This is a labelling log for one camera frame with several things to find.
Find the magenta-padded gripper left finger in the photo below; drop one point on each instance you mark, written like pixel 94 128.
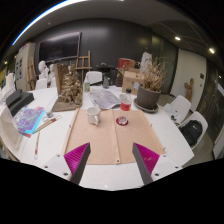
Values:
pixel 75 160

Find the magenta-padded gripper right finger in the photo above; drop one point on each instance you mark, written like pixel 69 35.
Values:
pixel 148 160

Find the clear red-label drink bottle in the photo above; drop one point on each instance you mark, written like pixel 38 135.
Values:
pixel 125 106

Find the light wooden drawing board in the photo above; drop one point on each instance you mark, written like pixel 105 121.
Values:
pixel 100 143

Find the thin paintbrush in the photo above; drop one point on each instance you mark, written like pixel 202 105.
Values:
pixel 46 124
pixel 37 145

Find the white ceramic mug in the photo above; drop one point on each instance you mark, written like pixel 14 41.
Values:
pixel 94 116

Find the flat round red coaster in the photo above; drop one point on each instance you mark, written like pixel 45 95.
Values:
pixel 117 122

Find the grey plant saucer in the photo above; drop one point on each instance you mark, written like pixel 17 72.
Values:
pixel 146 110

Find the black backpack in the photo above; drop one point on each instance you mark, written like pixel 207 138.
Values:
pixel 190 132

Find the stack of papers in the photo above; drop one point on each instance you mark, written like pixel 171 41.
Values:
pixel 171 111

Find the colourful printed book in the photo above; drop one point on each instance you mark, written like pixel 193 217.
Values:
pixel 30 120

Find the dried plant in grey pot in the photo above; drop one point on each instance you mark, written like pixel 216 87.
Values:
pixel 148 96

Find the white shell chair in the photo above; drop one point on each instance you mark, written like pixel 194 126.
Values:
pixel 204 125
pixel 94 77
pixel 181 104

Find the open newspaper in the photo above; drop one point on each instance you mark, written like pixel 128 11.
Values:
pixel 105 99

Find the golden relief sculpture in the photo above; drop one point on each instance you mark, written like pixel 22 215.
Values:
pixel 70 88

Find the white bottle with green label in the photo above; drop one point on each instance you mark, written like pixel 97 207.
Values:
pixel 87 85

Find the brown cardboard box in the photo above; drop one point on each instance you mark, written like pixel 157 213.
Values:
pixel 130 83

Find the black box stack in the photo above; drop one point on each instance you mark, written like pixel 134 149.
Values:
pixel 19 101

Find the wooden figure sculpture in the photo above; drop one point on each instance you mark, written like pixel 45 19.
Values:
pixel 189 89

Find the grey spray bottle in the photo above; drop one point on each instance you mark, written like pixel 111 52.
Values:
pixel 106 82

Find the white plaster bust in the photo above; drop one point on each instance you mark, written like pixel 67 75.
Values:
pixel 52 71
pixel 42 68

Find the wooden easel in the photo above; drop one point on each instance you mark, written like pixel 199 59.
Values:
pixel 83 65

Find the white plaster statue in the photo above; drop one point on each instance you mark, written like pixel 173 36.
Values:
pixel 145 61

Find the red box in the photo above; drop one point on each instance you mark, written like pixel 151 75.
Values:
pixel 126 63

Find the white cabinet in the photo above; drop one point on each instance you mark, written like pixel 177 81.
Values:
pixel 22 63

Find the round ceiling spot light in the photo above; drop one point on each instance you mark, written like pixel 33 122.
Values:
pixel 177 38
pixel 211 50

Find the black wall screen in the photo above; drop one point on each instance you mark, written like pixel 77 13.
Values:
pixel 60 46

